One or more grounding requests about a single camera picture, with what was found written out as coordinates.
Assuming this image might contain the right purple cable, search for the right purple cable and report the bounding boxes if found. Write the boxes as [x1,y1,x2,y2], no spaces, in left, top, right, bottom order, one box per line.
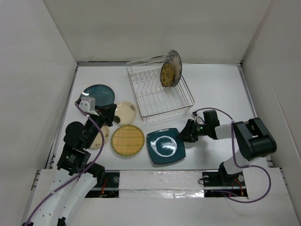
[196,107,272,203]

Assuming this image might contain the woven bamboo round plate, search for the woven bamboo round plate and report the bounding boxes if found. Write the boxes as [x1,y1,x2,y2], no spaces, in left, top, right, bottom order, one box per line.
[111,125,145,157]

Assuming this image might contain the cream plate with small flowers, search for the cream plate with small flowers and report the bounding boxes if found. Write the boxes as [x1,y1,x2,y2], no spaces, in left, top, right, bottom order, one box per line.
[89,126,110,150]

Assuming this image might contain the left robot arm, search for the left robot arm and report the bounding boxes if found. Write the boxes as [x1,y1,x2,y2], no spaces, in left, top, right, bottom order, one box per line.
[23,101,117,226]

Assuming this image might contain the wire dish rack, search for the wire dish rack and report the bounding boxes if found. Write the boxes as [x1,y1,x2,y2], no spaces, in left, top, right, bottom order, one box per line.
[127,54,195,124]

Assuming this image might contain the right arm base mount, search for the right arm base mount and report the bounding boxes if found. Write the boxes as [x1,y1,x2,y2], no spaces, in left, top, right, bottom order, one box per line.
[198,171,248,198]

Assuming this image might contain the blue floral white plate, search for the blue floral white plate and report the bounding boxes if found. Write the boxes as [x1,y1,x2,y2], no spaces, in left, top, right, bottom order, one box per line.
[165,50,182,87]

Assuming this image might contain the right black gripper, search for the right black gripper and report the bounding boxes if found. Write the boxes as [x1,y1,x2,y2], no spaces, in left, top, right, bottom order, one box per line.
[176,119,209,143]

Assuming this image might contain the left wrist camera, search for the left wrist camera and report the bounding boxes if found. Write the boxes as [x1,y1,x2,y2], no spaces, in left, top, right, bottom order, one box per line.
[75,96,99,116]

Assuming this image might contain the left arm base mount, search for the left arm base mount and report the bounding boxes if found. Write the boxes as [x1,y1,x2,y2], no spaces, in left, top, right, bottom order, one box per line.
[89,170,120,198]

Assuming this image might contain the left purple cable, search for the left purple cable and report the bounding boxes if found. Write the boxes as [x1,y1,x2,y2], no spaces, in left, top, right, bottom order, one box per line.
[23,101,105,226]

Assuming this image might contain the cream plate with black blotch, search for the cream plate with black blotch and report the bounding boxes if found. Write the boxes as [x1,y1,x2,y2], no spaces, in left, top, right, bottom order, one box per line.
[113,102,137,125]

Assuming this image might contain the dark green square plate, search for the dark green square plate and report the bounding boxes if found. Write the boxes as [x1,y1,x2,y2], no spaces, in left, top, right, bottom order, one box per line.
[146,128,186,166]

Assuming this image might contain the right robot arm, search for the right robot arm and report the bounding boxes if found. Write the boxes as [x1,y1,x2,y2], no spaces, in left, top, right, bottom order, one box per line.
[177,108,277,186]

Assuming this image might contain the round teal glazed plate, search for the round teal glazed plate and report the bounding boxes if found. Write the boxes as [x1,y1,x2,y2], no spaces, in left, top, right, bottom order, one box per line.
[80,84,115,106]

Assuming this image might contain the small yellow patterned plate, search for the small yellow patterned plate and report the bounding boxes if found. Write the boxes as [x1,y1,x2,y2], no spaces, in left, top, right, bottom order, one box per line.
[160,62,174,87]

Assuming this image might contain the purple cable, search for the purple cable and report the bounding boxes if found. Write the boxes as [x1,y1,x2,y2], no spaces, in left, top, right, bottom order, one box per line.
[196,107,272,203]
[23,101,105,226]

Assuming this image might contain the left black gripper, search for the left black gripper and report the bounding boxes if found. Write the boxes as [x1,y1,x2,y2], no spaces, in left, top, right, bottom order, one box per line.
[84,103,117,148]

